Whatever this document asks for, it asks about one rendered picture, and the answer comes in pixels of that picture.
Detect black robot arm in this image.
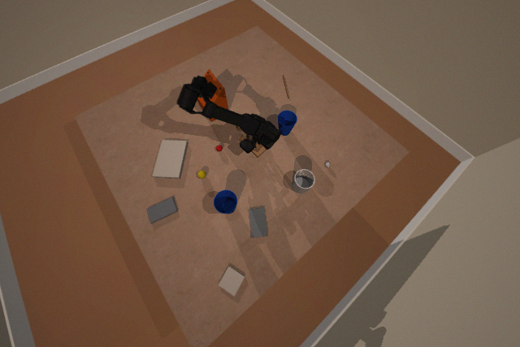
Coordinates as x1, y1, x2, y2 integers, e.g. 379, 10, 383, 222
176, 76, 282, 150

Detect grey open cylinder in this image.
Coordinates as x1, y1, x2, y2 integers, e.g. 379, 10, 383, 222
292, 169, 315, 193

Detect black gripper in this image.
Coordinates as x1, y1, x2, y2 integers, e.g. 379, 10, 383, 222
240, 121, 275, 154

